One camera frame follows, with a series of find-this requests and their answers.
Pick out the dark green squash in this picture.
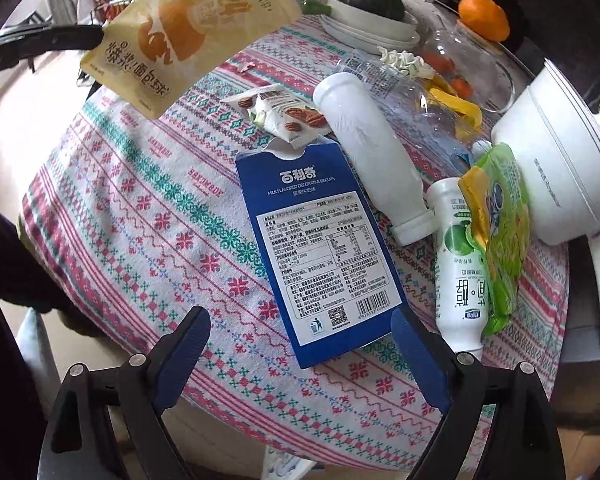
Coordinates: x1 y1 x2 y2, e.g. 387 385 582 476
347 0 407 22

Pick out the clear glass jar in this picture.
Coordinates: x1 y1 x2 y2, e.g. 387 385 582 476
419 19 517 113

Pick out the plain white plastic bottle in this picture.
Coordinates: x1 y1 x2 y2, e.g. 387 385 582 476
312 72 438 247

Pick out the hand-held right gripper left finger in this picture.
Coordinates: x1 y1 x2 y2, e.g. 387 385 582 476
40 305 212 480

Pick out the yellow snack bag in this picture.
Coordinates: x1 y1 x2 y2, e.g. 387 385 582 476
79 0 302 120

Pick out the white bottle with green label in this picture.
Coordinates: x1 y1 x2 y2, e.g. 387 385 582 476
426 178 497 361

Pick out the patterned tablecloth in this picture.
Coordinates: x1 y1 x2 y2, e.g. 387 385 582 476
17 12 572 472

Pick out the nut snack packet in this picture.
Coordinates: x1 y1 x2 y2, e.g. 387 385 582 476
220 85 332 150

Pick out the white crumpled paper liner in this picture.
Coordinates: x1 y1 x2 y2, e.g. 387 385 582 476
377 46 434 79

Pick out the clear plastic bottle blue label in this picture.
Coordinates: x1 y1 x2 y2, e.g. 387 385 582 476
334 52 483 163

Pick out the orange tangerine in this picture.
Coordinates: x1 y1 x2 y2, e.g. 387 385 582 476
458 0 510 43

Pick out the white electric pot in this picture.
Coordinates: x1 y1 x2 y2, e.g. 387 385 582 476
490 57 600 350

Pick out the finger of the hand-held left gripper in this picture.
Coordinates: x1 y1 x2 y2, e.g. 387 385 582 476
0 22 104 67

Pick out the yellow wrapper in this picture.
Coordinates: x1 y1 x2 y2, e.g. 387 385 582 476
424 84 484 142

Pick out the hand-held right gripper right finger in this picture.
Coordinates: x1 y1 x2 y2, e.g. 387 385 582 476
390 308 566 480

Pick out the blue biscuit box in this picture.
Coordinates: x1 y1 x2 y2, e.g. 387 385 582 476
234 140 411 369

